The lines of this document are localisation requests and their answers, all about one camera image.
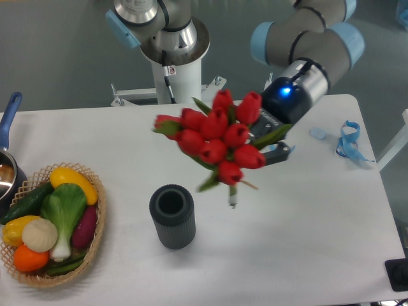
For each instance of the blue ribbon on right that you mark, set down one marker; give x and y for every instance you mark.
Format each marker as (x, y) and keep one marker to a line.
(347, 146)

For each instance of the yellow bell pepper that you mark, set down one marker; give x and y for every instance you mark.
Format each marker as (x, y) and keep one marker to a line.
(12, 230)

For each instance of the white frame at right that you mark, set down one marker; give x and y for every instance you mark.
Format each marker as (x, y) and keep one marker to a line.
(397, 143)

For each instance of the green pea pods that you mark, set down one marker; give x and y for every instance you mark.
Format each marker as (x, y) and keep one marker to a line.
(66, 266)

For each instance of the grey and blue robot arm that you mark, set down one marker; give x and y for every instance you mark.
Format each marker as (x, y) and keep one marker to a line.
(316, 47)

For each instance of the dark green cucumber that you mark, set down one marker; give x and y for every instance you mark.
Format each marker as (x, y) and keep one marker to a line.
(30, 204)

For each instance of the green bok choy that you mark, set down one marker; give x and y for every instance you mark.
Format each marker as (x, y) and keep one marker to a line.
(64, 208)

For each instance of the dark grey ribbed vase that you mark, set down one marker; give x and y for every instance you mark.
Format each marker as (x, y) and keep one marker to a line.
(172, 210)

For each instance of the blue handled saucepan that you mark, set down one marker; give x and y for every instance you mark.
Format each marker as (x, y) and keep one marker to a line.
(12, 176)

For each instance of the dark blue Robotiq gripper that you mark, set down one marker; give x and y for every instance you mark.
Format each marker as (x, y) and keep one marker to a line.
(283, 102)

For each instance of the black device at edge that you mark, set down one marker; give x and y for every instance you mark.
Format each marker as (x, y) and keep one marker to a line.
(397, 273)

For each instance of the red tulip bouquet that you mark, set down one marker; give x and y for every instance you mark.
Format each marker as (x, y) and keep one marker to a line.
(224, 138)

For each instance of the purple sweet potato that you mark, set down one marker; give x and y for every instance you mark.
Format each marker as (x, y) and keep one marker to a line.
(84, 232)

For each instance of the white garlic bun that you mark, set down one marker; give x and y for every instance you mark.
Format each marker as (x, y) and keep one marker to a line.
(40, 235)

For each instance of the small blue cap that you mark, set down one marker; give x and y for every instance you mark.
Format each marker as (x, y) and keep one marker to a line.
(317, 133)

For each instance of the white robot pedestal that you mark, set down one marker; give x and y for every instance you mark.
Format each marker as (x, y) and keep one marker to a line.
(180, 84)

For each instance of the orange fruit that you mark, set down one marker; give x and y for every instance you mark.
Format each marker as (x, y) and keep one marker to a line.
(26, 260)

